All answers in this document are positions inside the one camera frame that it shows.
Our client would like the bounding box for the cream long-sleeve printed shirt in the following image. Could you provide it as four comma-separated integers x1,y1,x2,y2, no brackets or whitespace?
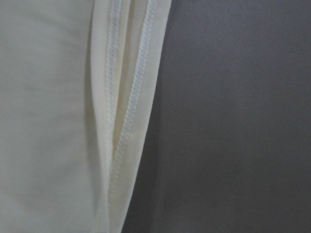
0,0,171,233

